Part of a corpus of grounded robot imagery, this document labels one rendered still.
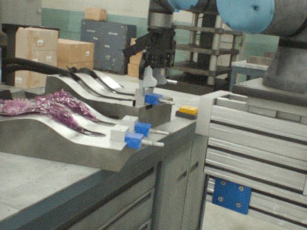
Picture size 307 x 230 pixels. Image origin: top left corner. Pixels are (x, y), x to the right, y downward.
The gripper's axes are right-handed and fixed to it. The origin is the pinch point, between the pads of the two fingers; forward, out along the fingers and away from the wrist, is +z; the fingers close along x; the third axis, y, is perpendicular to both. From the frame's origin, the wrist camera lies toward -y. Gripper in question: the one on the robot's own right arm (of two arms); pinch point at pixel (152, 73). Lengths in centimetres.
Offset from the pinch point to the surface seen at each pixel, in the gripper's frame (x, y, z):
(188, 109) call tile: -0.6, 17.5, 11.5
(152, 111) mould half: -26.6, 14.5, 8.7
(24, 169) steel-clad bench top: -77, 9, 15
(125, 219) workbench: -39, 15, 42
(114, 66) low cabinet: 560, -375, 79
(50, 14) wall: 610, -614, -20
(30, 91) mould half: -35.6, -30.6, 9.0
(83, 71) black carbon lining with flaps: -20.4, -19.1, 0.7
